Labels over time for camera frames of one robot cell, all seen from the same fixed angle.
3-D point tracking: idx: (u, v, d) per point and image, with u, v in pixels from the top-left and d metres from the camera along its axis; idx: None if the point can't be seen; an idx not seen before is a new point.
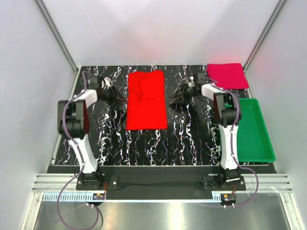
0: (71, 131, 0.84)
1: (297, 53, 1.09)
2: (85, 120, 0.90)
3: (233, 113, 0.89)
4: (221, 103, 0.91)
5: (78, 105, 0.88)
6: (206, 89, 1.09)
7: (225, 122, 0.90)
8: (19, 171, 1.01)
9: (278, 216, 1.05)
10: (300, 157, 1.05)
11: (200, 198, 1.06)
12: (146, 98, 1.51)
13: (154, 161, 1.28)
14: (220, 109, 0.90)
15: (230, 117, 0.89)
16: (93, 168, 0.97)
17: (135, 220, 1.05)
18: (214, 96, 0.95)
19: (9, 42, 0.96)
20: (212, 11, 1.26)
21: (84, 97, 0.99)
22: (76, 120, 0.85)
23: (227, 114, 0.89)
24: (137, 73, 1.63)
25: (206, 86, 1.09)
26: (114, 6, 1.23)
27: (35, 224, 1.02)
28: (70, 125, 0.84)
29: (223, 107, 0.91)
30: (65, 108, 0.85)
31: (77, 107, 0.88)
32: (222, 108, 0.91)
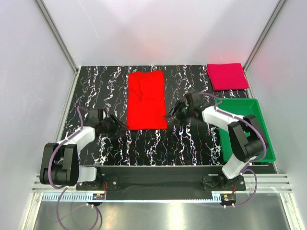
0: (56, 180, 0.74)
1: (297, 53, 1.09)
2: (75, 168, 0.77)
3: (258, 143, 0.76)
4: (243, 135, 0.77)
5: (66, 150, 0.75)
6: (210, 116, 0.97)
7: (249, 156, 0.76)
8: (19, 171, 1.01)
9: (278, 216, 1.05)
10: (300, 156, 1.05)
11: (200, 198, 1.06)
12: (146, 98, 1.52)
13: (154, 161, 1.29)
14: (242, 143, 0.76)
15: (254, 149, 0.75)
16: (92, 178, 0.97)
17: (135, 220, 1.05)
18: (230, 128, 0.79)
19: (9, 42, 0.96)
20: (212, 12, 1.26)
21: (77, 138, 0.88)
22: (63, 169, 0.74)
23: (252, 145, 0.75)
24: (137, 73, 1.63)
25: (208, 112, 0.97)
26: (114, 6, 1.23)
27: (35, 224, 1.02)
28: (56, 174, 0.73)
29: (245, 139, 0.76)
30: (52, 155, 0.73)
31: (65, 154, 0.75)
32: (244, 142, 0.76)
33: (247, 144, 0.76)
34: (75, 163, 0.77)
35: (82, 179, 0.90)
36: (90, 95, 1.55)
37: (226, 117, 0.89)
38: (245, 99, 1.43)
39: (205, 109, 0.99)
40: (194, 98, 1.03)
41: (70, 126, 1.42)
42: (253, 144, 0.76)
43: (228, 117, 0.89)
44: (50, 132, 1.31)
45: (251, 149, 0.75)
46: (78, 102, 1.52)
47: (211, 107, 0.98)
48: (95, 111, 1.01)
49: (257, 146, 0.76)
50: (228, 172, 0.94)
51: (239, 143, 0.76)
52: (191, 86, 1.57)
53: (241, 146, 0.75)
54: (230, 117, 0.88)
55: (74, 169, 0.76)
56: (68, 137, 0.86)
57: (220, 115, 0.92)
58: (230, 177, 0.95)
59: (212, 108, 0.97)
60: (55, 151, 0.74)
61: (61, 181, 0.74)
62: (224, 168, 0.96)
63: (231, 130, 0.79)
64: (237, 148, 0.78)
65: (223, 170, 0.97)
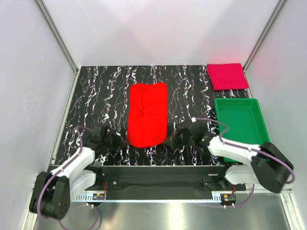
0: (45, 212, 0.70)
1: (297, 53, 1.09)
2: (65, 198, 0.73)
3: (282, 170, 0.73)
4: (268, 167, 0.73)
5: (58, 182, 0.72)
6: (218, 150, 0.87)
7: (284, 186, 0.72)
8: (19, 171, 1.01)
9: (278, 216, 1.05)
10: (300, 157, 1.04)
11: (200, 198, 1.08)
12: (148, 112, 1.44)
13: (154, 161, 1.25)
14: (271, 175, 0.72)
15: (283, 177, 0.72)
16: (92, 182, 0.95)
17: (135, 220, 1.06)
18: (254, 166, 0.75)
19: (9, 42, 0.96)
20: (212, 11, 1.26)
21: (75, 165, 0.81)
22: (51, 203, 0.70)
23: (280, 174, 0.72)
24: (139, 86, 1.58)
25: (216, 145, 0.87)
26: (115, 6, 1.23)
27: (35, 224, 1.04)
28: (44, 205, 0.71)
29: (273, 170, 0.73)
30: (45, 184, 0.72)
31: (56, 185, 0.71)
32: (273, 172, 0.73)
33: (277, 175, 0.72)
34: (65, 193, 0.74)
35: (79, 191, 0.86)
36: (90, 95, 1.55)
37: (240, 149, 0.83)
38: (245, 99, 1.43)
39: (210, 144, 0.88)
40: (192, 130, 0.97)
41: (69, 126, 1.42)
42: (279, 173, 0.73)
43: (243, 150, 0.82)
44: (50, 132, 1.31)
45: (280, 178, 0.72)
46: (78, 102, 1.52)
47: (218, 140, 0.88)
48: (98, 129, 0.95)
49: (284, 172, 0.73)
50: (234, 180, 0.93)
51: (270, 176, 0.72)
52: (191, 86, 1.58)
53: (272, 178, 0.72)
54: (246, 150, 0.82)
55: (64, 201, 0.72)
56: (63, 165, 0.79)
57: (233, 148, 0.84)
58: (233, 182, 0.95)
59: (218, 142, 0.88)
60: (48, 182, 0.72)
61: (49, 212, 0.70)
62: (229, 176, 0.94)
63: (256, 167, 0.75)
64: (270, 183, 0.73)
65: (227, 177, 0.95)
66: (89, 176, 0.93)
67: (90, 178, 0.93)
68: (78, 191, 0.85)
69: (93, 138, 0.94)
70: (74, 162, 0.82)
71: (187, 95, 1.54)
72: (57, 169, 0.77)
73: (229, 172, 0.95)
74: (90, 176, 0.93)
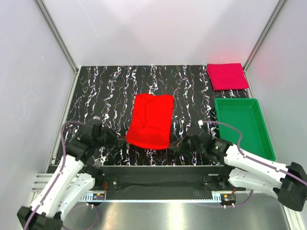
0: None
1: (297, 53, 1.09)
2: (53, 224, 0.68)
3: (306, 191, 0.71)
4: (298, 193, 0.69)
5: (39, 220, 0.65)
6: (236, 163, 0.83)
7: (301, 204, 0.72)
8: (19, 172, 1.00)
9: (278, 216, 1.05)
10: (300, 158, 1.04)
11: (200, 198, 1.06)
12: (150, 126, 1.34)
13: (154, 160, 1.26)
14: (298, 201, 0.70)
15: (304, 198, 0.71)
16: (92, 185, 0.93)
17: (135, 220, 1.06)
18: (287, 193, 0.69)
19: (9, 42, 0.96)
20: (212, 12, 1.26)
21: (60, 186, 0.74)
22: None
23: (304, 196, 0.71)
24: (145, 96, 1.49)
25: (232, 157, 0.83)
26: (115, 6, 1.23)
27: None
28: None
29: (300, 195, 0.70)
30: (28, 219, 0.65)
31: (37, 223, 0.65)
32: (299, 197, 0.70)
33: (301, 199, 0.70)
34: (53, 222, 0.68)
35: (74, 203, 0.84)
36: (90, 95, 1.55)
37: (265, 167, 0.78)
38: (245, 99, 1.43)
39: (228, 156, 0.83)
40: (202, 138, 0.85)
41: (70, 126, 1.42)
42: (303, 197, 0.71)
43: (269, 169, 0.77)
44: (50, 131, 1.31)
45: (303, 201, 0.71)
46: (78, 102, 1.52)
47: (237, 153, 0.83)
48: (89, 128, 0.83)
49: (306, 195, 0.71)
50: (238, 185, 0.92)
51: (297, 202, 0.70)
52: (191, 87, 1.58)
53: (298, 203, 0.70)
54: (273, 170, 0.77)
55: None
56: (41, 198, 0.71)
57: (252, 163, 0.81)
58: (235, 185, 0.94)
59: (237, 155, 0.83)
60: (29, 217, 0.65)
61: None
62: (233, 180, 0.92)
63: (287, 193, 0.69)
64: (290, 204, 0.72)
65: (231, 181, 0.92)
66: (87, 183, 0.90)
67: (88, 184, 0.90)
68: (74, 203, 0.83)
69: (83, 137, 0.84)
70: (54, 187, 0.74)
71: (187, 95, 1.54)
72: (35, 203, 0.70)
73: (233, 177, 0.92)
74: (88, 182, 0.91)
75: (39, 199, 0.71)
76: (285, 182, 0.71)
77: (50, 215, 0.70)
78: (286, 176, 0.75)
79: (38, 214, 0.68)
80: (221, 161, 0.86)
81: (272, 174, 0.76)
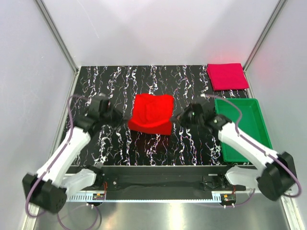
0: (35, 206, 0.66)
1: (297, 53, 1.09)
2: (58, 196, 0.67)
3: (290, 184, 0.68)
4: (278, 180, 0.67)
5: (43, 187, 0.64)
6: (230, 139, 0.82)
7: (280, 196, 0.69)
8: (19, 172, 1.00)
9: (278, 216, 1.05)
10: (300, 157, 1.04)
11: (200, 198, 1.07)
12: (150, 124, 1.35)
13: (154, 161, 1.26)
14: (275, 188, 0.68)
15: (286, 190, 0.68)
16: (90, 182, 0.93)
17: (135, 220, 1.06)
18: (267, 176, 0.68)
19: (9, 42, 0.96)
20: (212, 11, 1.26)
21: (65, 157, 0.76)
22: (43, 204, 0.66)
23: (286, 188, 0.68)
24: (145, 96, 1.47)
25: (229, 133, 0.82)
26: (115, 6, 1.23)
27: (35, 224, 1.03)
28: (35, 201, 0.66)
29: (280, 183, 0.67)
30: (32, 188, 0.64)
31: (42, 190, 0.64)
32: (278, 185, 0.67)
33: (281, 188, 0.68)
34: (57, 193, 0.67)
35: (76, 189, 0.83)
36: (90, 95, 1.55)
37: (254, 150, 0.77)
38: (245, 99, 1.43)
39: (223, 131, 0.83)
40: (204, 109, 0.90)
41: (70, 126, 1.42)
42: (284, 188, 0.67)
43: (258, 152, 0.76)
44: (50, 131, 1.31)
45: (282, 192, 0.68)
46: (78, 102, 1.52)
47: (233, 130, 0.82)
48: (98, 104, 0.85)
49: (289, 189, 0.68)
50: (232, 180, 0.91)
51: (274, 188, 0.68)
52: (191, 86, 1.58)
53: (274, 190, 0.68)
54: (263, 154, 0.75)
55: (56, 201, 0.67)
56: (48, 166, 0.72)
57: (244, 143, 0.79)
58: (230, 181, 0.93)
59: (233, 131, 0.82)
60: (35, 185, 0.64)
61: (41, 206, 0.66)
62: (229, 175, 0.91)
63: (268, 177, 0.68)
64: (268, 189, 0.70)
65: (226, 176, 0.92)
66: (89, 176, 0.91)
67: (89, 178, 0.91)
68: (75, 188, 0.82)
69: (90, 113, 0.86)
70: (60, 158, 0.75)
71: (187, 95, 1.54)
72: (41, 170, 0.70)
73: (230, 171, 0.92)
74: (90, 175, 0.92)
75: (45, 167, 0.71)
76: (269, 166, 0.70)
77: (55, 184, 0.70)
78: (273, 162, 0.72)
79: (43, 181, 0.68)
80: (216, 135, 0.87)
81: (260, 157, 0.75)
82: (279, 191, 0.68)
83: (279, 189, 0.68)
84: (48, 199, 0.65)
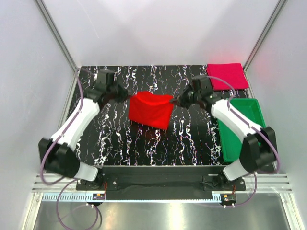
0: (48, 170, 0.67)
1: (297, 53, 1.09)
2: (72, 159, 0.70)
3: (269, 155, 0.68)
4: (256, 149, 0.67)
5: (61, 149, 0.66)
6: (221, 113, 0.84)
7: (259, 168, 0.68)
8: (19, 172, 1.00)
9: (278, 216, 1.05)
10: (300, 157, 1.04)
11: (200, 198, 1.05)
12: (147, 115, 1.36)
13: (154, 161, 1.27)
14: (253, 156, 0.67)
15: (264, 161, 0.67)
16: (92, 178, 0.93)
17: (135, 220, 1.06)
18: (244, 142, 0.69)
19: (9, 42, 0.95)
20: (212, 11, 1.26)
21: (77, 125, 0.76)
22: (59, 168, 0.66)
23: (263, 158, 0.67)
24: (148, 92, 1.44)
25: (219, 108, 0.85)
26: (115, 6, 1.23)
27: (35, 224, 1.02)
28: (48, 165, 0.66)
29: (258, 153, 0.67)
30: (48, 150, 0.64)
31: (58, 153, 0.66)
32: (256, 154, 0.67)
33: (259, 157, 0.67)
34: (72, 157, 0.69)
35: (82, 176, 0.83)
36: None
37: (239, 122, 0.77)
38: (245, 99, 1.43)
39: (216, 105, 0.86)
40: (203, 84, 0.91)
41: None
42: (263, 158, 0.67)
43: (244, 125, 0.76)
44: (50, 131, 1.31)
45: (260, 165, 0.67)
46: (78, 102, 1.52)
47: (225, 105, 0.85)
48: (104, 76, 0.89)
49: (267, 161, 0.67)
50: (229, 174, 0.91)
51: (252, 156, 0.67)
52: None
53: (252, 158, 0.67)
54: (247, 126, 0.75)
55: (71, 165, 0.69)
56: (62, 130, 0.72)
57: (233, 117, 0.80)
58: (228, 178, 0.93)
59: (224, 105, 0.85)
60: (52, 146, 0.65)
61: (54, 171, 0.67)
62: (226, 169, 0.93)
63: (246, 143, 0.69)
64: (248, 160, 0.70)
65: (224, 171, 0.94)
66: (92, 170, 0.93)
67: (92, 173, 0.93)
68: (82, 173, 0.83)
69: (97, 86, 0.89)
70: (73, 125, 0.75)
71: None
72: (56, 134, 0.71)
73: (226, 166, 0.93)
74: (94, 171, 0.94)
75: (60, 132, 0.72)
76: (249, 135, 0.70)
77: (71, 147, 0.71)
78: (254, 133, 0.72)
79: (59, 144, 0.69)
80: (209, 110, 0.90)
81: (244, 127, 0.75)
82: (257, 162, 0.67)
83: (258, 159, 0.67)
84: (64, 162, 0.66)
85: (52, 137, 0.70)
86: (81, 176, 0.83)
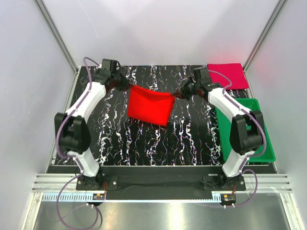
0: (63, 144, 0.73)
1: (297, 52, 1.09)
2: (85, 134, 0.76)
3: (256, 138, 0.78)
4: (244, 131, 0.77)
5: (76, 122, 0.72)
6: (216, 98, 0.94)
7: (245, 149, 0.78)
8: (19, 172, 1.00)
9: (278, 216, 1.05)
10: (300, 157, 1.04)
11: (200, 198, 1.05)
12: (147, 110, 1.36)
13: (154, 161, 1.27)
14: (242, 138, 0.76)
15: (250, 143, 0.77)
16: (93, 174, 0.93)
17: (135, 220, 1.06)
18: (233, 120, 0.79)
19: (9, 42, 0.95)
20: (212, 11, 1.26)
21: (88, 101, 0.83)
22: (74, 141, 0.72)
23: (249, 140, 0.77)
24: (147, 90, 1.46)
25: (215, 94, 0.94)
26: (115, 6, 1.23)
27: (35, 224, 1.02)
28: (64, 139, 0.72)
29: (245, 135, 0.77)
30: (63, 123, 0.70)
31: (74, 124, 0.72)
32: (243, 135, 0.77)
33: (246, 140, 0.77)
34: (85, 132, 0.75)
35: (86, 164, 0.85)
36: None
37: (231, 106, 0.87)
38: (245, 99, 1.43)
39: (212, 92, 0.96)
40: (202, 74, 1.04)
41: None
42: (249, 140, 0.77)
43: (235, 108, 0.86)
44: (50, 131, 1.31)
45: (246, 146, 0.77)
46: None
47: (220, 91, 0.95)
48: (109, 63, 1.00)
49: (253, 143, 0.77)
50: (227, 170, 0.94)
51: (240, 138, 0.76)
52: None
53: (240, 139, 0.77)
54: (237, 109, 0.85)
55: (84, 136, 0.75)
56: (76, 105, 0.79)
57: (227, 102, 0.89)
58: (228, 175, 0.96)
59: (220, 92, 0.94)
60: (65, 120, 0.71)
61: (70, 144, 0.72)
62: (224, 166, 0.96)
63: (234, 122, 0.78)
64: (235, 142, 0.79)
65: (223, 168, 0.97)
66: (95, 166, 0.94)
67: (93, 170, 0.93)
68: (88, 160, 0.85)
69: (101, 73, 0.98)
70: (84, 102, 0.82)
71: None
72: (71, 109, 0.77)
73: (224, 163, 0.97)
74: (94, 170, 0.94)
75: (74, 107, 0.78)
76: (238, 116, 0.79)
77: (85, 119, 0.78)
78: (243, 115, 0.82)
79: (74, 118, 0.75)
80: (207, 97, 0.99)
81: (235, 110, 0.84)
82: (244, 143, 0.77)
83: (244, 141, 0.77)
84: (79, 135, 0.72)
85: (65, 113, 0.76)
86: (88, 161, 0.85)
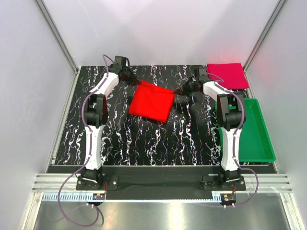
0: (86, 117, 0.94)
1: (297, 52, 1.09)
2: (104, 111, 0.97)
3: (237, 116, 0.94)
4: (226, 107, 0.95)
5: (99, 98, 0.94)
6: (209, 87, 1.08)
7: (228, 124, 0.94)
8: (19, 172, 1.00)
9: (278, 216, 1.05)
10: (300, 157, 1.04)
11: (200, 198, 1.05)
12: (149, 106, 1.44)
13: (154, 161, 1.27)
14: (224, 112, 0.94)
15: (232, 119, 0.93)
16: (97, 166, 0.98)
17: (135, 220, 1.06)
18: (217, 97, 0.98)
19: (9, 42, 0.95)
20: (212, 11, 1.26)
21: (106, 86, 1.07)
22: (96, 115, 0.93)
23: (231, 116, 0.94)
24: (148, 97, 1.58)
25: (208, 85, 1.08)
26: (115, 6, 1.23)
27: (35, 224, 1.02)
28: (87, 113, 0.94)
29: (227, 110, 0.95)
30: (87, 98, 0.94)
31: (97, 100, 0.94)
32: (226, 111, 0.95)
33: (228, 115, 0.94)
34: (104, 109, 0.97)
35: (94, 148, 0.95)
36: None
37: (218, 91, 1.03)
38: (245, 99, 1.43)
39: (206, 83, 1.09)
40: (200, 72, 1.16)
41: (69, 126, 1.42)
42: (230, 116, 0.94)
43: (220, 90, 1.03)
44: (50, 131, 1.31)
45: (229, 120, 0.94)
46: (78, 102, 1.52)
47: (211, 81, 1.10)
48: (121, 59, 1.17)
49: (234, 119, 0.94)
50: (224, 162, 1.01)
51: (222, 112, 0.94)
52: None
53: (222, 114, 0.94)
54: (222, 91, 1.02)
55: (103, 112, 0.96)
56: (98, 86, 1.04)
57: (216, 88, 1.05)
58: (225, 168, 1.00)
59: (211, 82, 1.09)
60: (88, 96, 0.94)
61: (91, 118, 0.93)
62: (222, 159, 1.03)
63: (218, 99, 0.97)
64: (220, 117, 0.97)
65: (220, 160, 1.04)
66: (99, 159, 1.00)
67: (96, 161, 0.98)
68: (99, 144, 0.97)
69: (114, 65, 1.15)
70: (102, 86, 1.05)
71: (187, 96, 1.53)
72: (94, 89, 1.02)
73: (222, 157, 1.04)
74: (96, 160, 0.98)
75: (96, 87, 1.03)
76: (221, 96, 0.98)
77: None
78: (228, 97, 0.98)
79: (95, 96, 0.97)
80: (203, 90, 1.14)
81: (221, 92, 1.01)
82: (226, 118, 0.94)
83: (227, 116, 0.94)
84: (100, 109, 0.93)
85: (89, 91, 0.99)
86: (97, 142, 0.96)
